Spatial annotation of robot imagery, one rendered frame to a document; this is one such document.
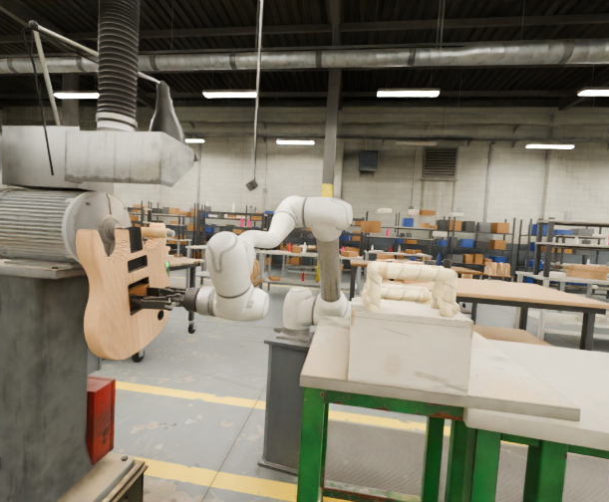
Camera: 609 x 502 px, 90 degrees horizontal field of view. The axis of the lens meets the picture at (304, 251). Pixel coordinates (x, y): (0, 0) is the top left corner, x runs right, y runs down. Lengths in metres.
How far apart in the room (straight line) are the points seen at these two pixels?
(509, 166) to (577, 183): 2.27
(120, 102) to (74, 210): 0.35
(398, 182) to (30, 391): 11.74
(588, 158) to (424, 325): 14.08
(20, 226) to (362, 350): 1.09
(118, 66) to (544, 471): 1.50
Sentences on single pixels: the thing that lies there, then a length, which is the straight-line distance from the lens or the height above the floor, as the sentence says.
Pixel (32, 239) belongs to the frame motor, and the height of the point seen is 1.21.
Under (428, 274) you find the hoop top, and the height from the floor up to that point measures 1.20.
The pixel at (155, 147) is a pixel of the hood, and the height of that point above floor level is 1.48.
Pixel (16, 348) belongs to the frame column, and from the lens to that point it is 1.40.
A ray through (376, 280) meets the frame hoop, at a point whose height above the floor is 1.17.
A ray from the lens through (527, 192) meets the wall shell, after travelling 13.59.
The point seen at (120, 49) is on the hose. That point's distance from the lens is 1.18.
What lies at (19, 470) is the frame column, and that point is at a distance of 1.56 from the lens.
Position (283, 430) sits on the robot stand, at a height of 0.22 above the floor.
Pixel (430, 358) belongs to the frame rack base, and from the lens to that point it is 0.79.
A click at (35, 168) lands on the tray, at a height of 1.43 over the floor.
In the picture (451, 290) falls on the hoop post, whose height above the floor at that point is 1.17.
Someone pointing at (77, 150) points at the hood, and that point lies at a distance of 1.12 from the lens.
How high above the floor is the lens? 1.27
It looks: 3 degrees down
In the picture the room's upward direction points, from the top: 3 degrees clockwise
